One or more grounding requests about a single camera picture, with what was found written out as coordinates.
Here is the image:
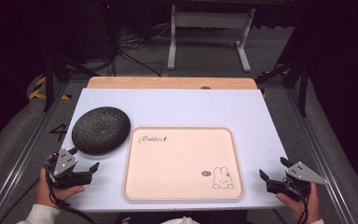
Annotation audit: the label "yellow black floor tape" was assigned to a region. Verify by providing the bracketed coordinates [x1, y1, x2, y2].
[258, 68, 291, 99]
[27, 75, 73, 102]

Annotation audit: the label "pink tray with rabbit print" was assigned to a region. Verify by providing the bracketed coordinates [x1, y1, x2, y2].
[122, 126, 245, 202]

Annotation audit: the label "left hand-held gripper black cable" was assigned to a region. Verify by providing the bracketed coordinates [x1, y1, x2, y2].
[45, 164, 98, 224]

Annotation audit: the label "person's left hand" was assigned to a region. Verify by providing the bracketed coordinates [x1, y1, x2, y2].
[35, 155, 86, 210]

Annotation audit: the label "hand-held gripper black cable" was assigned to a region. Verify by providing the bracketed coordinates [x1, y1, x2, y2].
[45, 164, 98, 224]
[283, 176, 310, 224]

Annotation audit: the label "person's white clothing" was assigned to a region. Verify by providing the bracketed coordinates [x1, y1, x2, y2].
[160, 216, 200, 224]

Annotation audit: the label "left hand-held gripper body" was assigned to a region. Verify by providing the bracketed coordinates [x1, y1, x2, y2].
[45, 147, 93, 189]

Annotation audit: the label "wooden table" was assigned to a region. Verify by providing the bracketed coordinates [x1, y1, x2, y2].
[87, 76, 259, 91]

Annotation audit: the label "white metal stand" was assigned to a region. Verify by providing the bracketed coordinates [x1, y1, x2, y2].
[166, 4, 256, 74]

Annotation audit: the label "right hand-held gripper black cable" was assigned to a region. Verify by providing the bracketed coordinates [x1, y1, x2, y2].
[283, 176, 310, 224]

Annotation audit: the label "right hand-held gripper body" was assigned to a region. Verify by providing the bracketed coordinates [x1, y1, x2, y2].
[266, 161, 328, 201]

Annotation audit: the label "black floor cables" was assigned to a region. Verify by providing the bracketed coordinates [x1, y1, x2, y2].
[110, 22, 166, 77]

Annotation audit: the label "black tripod stand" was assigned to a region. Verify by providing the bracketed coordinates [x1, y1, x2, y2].
[255, 57, 310, 119]
[41, 50, 100, 114]

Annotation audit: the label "person's right hand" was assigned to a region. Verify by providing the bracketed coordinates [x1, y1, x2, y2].
[275, 181, 322, 224]

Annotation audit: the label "aluminium rail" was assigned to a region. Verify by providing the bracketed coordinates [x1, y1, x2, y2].
[0, 81, 71, 224]
[283, 88, 357, 224]

